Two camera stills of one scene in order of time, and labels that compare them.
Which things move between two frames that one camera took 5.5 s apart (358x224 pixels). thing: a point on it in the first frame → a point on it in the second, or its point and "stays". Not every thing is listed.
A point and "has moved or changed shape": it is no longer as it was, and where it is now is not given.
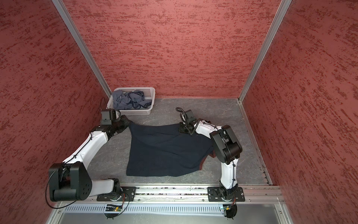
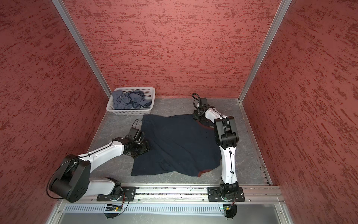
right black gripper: x=181 y=125 → x=196 y=117
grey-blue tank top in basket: x=129 y=100 stays
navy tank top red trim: x=156 y=150 has moved or changed shape
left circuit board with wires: x=112 y=207 stays
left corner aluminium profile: x=74 y=31 stays
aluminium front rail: x=266 y=194 stays
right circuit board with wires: x=230 y=210 stays
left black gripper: x=127 y=122 → x=146 y=148
